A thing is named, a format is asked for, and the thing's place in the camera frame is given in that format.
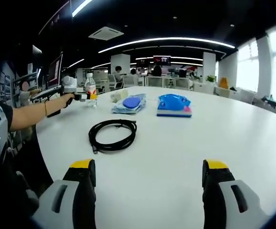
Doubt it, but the hanging wall screen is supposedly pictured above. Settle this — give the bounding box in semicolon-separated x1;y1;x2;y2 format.
153;55;172;66

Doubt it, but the black cable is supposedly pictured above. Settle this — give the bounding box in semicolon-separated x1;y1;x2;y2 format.
88;119;138;155

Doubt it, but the person's left hand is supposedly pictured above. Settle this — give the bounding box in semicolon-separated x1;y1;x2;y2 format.
61;93;75;108

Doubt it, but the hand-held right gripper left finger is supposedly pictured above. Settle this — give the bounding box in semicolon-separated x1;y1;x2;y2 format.
31;158;97;229

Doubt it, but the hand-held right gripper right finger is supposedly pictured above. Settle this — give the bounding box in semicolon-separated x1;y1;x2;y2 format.
202;159;272;229

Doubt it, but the orange bag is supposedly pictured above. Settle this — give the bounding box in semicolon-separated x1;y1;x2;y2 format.
218;76;229;89

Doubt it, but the ceiling air conditioner vent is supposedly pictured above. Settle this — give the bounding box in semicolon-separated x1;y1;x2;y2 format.
88;26;125;41

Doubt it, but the white table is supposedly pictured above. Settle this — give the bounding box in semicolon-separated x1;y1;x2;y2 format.
35;85;276;229

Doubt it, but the blue wipes pack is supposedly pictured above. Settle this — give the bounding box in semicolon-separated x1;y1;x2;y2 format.
111;93;147;115

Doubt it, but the person's black and white top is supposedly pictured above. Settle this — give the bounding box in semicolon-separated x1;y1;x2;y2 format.
0;100;14;158

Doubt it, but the pale paper cup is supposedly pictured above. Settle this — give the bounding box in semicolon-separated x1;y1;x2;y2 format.
110;89;129;104

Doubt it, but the clear water bottle red label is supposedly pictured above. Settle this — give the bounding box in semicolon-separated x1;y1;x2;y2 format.
84;73;98;107

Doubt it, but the narrow bright window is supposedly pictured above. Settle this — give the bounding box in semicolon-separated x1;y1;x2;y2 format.
236;39;260;93

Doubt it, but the dark bag on bench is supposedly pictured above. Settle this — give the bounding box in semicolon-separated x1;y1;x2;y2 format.
261;94;276;108

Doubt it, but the long curved ceiling light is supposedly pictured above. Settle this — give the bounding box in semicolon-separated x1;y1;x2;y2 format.
71;0;93;17

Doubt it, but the thin curved ceiling light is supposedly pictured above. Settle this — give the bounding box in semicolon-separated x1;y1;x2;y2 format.
97;37;236;53

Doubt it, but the blue tissue pack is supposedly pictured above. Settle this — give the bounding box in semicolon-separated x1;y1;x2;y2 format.
156;93;193;118

